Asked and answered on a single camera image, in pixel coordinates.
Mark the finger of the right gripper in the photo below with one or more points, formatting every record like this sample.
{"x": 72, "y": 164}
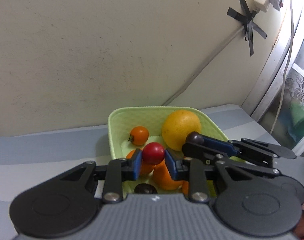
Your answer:
{"x": 236, "y": 148}
{"x": 245, "y": 158}

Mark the red cherry tomato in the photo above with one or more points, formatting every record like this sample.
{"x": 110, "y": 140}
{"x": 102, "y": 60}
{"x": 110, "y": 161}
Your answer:
{"x": 153, "y": 153}

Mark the black tape cross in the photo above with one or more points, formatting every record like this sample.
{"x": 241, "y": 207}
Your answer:
{"x": 246, "y": 19}

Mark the large yellow orange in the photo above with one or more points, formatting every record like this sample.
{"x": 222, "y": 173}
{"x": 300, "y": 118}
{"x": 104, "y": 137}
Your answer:
{"x": 177, "y": 126}

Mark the dark tomato in basket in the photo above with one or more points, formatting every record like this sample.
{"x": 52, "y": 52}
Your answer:
{"x": 144, "y": 188}

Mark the orange cherry tomato with stem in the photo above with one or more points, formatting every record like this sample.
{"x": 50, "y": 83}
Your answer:
{"x": 139, "y": 135}

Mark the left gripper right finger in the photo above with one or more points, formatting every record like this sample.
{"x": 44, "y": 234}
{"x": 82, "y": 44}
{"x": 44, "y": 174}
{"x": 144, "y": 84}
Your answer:
{"x": 228, "y": 193}

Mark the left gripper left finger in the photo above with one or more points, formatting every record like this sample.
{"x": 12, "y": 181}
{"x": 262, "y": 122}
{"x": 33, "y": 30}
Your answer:
{"x": 68, "y": 202}

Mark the dark purple cherry tomato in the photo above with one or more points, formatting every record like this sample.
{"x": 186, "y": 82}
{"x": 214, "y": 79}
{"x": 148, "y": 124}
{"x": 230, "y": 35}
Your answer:
{"x": 195, "y": 137}

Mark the window frame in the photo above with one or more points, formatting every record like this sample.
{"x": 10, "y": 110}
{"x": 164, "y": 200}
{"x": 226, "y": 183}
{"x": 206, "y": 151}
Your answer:
{"x": 269, "y": 81}

